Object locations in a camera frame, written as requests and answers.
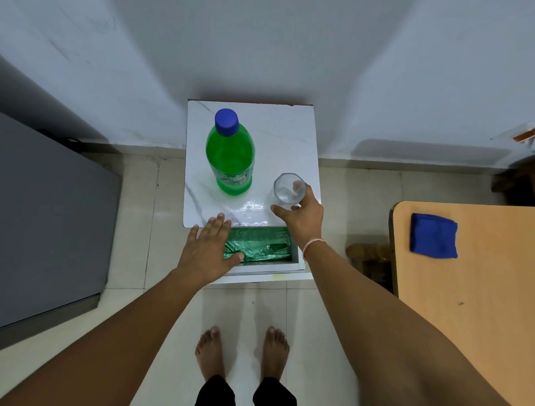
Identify black trousers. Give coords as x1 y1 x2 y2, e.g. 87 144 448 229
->
194 374 298 406

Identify wooden table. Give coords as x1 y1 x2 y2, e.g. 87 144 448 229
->
346 200 535 406

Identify blue folded cloth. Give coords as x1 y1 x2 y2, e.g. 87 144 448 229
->
409 212 459 259

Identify white wall socket plug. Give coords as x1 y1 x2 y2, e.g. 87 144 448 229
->
512 123 535 151

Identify white marble drawer cabinet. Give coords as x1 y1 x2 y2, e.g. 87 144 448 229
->
182 99 323 285

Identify green plastic bag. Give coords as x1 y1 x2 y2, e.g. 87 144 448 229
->
223 227 293 263

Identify grey refrigerator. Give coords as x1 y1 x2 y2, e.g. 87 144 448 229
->
0 54 123 350

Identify person's left foot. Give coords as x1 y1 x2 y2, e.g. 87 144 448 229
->
195 326 226 384

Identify green plastic bottle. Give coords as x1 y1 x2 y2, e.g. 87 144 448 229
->
205 108 256 197

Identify person's foot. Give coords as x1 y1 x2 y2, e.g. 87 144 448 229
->
261 326 290 381
195 326 226 384

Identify person's left hand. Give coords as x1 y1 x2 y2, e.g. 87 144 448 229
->
175 212 246 289

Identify clear drinking glass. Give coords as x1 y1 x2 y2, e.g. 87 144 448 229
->
273 172 308 211

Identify person's right hand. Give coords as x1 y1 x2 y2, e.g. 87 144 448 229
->
270 182 325 254

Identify pink thread wrist band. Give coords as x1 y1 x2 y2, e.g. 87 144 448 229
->
301 238 328 263

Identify person's right foot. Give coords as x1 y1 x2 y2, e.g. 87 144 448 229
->
261 326 290 381

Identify blue bottle cap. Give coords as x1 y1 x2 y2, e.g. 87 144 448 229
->
215 108 240 137

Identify person's right forearm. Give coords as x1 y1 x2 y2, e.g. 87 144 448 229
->
305 242 513 406

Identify person's left forearm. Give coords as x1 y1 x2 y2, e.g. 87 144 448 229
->
0 267 210 406

